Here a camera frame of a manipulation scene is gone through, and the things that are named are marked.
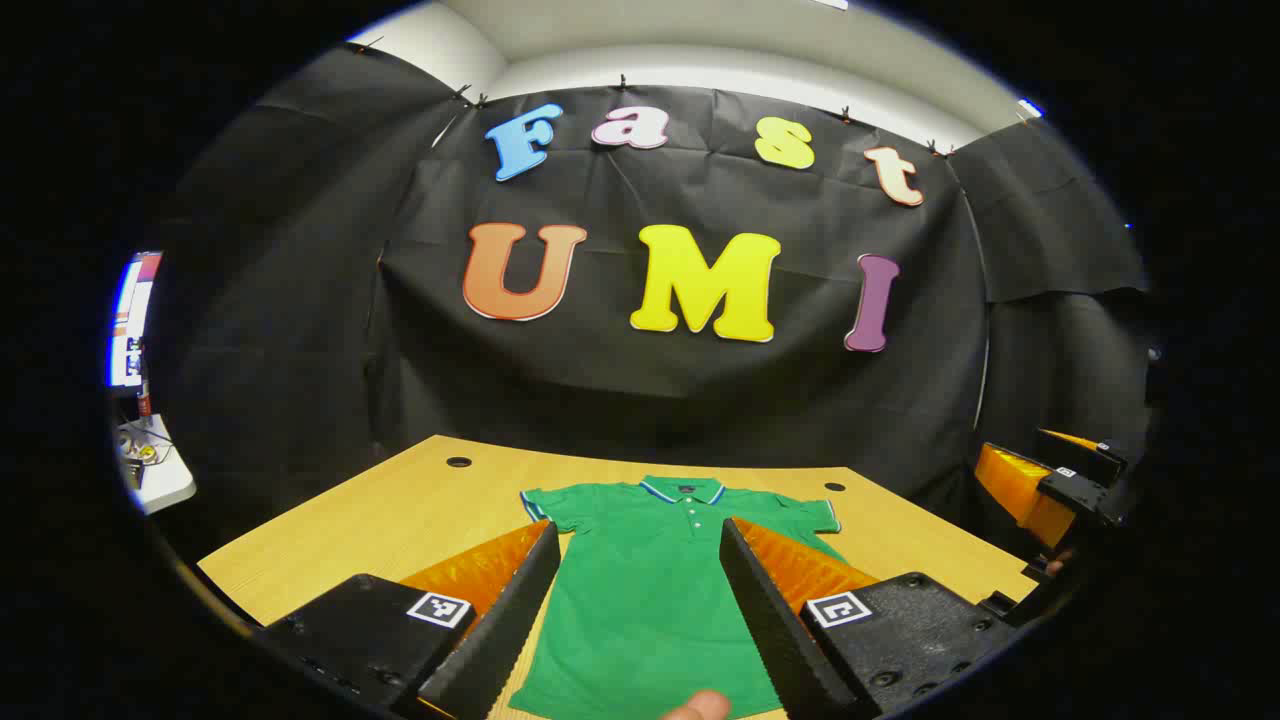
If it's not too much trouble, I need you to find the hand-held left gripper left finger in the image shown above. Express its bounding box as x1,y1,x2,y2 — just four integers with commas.
250,520,561,720

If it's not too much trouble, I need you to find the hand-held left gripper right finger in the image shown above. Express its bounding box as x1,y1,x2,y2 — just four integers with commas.
719,517,1023,720

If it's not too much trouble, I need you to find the green T-shirt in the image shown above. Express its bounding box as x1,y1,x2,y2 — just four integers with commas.
508,476,849,720

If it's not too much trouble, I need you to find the black backdrop cloth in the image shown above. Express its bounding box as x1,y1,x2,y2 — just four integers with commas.
150,45,1151,531

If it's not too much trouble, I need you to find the white side table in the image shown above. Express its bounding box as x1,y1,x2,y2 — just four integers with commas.
118,415,198,516

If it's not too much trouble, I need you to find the computer monitor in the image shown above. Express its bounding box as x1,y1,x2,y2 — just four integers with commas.
107,252,163,389

